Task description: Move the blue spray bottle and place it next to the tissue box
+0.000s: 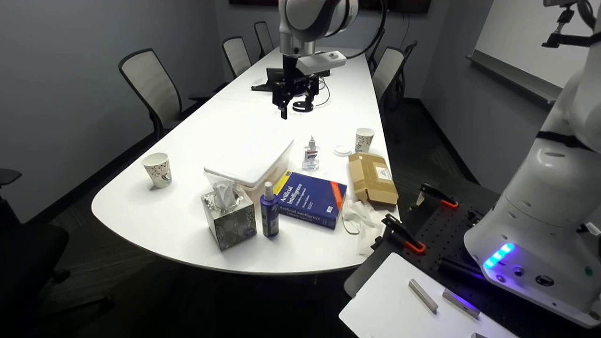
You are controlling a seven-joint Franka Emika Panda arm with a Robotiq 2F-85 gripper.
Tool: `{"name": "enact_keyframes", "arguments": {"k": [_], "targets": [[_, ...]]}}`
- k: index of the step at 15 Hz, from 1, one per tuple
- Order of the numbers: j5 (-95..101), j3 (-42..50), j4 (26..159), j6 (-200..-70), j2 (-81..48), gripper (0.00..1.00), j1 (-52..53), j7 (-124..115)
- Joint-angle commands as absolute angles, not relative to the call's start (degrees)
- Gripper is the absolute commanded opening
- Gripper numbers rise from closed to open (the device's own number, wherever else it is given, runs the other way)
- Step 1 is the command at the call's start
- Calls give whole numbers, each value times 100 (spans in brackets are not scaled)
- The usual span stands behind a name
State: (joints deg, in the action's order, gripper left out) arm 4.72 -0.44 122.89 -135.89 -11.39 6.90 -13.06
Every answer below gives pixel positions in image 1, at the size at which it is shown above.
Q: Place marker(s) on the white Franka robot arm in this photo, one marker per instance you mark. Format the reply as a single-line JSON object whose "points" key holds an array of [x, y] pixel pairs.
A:
{"points": [[551, 188]]}

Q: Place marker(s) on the black rectangular device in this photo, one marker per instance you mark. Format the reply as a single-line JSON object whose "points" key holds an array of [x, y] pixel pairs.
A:
{"points": [[324, 73]]}

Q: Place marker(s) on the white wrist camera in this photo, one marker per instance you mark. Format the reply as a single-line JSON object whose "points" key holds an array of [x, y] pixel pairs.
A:
{"points": [[320, 60]]}

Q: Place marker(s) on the black camera on stand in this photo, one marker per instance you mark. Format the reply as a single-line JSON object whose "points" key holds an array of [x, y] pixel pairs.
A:
{"points": [[564, 30]]}

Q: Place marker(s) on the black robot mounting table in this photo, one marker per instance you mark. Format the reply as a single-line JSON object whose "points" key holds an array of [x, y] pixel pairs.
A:
{"points": [[438, 237]]}

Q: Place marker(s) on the blue spray bottle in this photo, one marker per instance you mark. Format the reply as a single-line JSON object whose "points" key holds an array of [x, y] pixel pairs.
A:
{"points": [[269, 208]]}

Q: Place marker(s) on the grey mesh office chair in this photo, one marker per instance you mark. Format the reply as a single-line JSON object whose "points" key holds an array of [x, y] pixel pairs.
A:
{"points": [[388, 71], [374, 53], [237, 54], [153, 86], [264, 36]]}

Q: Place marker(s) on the brown cardboard package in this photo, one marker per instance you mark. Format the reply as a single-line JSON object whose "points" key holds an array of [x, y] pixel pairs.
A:
{"points": [[374, 178]]}

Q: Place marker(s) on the paper cup with green print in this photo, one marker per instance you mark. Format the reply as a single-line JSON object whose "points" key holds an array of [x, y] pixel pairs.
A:
{"points": [[363, 139]]}

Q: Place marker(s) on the grey metal bar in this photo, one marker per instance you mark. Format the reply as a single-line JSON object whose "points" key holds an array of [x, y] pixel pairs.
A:
{"points": [[423, 295], [463, 304]]}

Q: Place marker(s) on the flat white box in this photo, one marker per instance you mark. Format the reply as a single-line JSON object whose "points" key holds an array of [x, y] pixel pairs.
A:
{"points": [[250, 160]]}

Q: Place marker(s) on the small clear sanitizer bottle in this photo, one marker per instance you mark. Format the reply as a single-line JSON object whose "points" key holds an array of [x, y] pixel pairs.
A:
{"points": [[311, 156]]}

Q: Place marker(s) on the wall whiteboard with tray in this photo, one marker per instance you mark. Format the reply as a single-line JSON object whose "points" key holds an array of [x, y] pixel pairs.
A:
{"points": [[519, 43]]}

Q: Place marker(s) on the black round speaker puck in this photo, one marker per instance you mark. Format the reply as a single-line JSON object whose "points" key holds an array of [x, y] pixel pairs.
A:
{"points": [[301, 107]]}

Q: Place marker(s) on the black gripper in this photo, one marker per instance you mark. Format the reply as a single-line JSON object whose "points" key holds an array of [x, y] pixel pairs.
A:
{"points": [[294, 77]]}

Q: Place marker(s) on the paper cup with brown print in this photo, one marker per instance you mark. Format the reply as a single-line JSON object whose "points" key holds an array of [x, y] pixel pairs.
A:
{"points": [[158, 169]]}

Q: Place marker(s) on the grey marbled tissue box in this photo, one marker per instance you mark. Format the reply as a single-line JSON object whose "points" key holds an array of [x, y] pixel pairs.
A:
{"points": [[230, 218]]}

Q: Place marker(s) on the blue and yellow book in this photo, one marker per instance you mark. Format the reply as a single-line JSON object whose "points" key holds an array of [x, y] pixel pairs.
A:
{"points": [[311, 199]]}

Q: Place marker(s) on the white board panel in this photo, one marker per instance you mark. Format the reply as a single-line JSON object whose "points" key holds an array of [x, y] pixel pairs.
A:
{"points": [[401, 306]]}

